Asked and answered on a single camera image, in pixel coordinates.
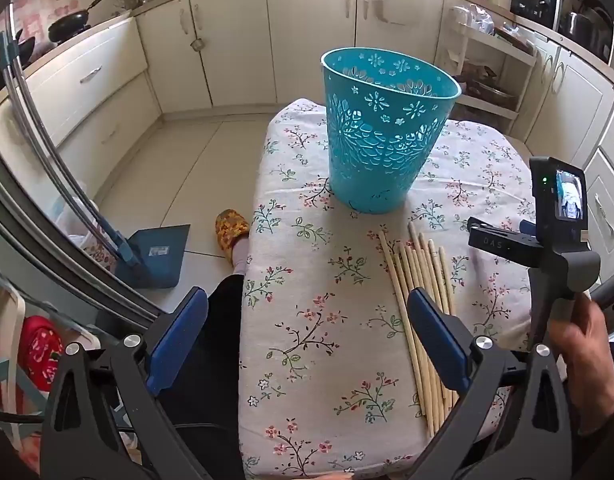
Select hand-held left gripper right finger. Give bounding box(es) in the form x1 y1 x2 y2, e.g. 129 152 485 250
407 287 582 480

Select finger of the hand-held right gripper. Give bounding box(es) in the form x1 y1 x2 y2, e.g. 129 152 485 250
468 217 534 264

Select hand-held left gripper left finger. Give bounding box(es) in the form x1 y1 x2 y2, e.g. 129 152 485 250
39 286 222 480

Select bunch of wooden chopsticks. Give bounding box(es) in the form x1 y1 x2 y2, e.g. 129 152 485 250
368 221 460 438

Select teal perforated plastic basket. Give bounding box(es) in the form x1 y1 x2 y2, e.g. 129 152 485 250
320 48 462 215

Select person's right forearm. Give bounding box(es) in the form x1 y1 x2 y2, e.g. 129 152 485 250
581 395 614 480

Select person's right hand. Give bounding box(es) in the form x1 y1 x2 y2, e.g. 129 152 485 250
557 292 614 421

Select person's left leg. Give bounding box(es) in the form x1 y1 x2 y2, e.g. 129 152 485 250
157 240 250 480

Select blue dustpan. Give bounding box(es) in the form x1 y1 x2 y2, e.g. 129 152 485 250
114 224 191 289

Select yellow patterned slipper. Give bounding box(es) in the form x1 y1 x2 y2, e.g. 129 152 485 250
215 208 250 256

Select white rolling cart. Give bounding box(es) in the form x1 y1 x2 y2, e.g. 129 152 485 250
434 7 538 136

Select red white plush toy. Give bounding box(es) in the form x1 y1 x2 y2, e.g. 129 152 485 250
17 315 62 391

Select floral tablecloth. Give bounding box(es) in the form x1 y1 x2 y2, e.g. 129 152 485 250
238 99 542 480

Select pan with glass lid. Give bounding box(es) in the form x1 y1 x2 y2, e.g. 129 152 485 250
459 60 518 111

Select cream base cabinets with drawers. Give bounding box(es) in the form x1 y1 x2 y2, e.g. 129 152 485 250
507 25 614 321

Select light blue folding shelf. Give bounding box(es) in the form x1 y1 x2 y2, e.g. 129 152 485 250
0 260 52 461

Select white plastic bag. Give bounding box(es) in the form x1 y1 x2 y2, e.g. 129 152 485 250
364 0 412 26

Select white drawer cabinet under stove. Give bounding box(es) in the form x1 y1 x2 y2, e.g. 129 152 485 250
0 15 162 221

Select cream base cabinets under window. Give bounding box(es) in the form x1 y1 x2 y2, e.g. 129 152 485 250
134 0 450 111

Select black lidded pot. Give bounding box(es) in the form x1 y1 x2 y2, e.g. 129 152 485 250
0 35 38 91

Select black frying pan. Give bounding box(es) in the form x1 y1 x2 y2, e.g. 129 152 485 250
48 0 112 43

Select pink wall stickers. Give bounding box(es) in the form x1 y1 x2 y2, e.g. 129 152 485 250
12 0 80 31

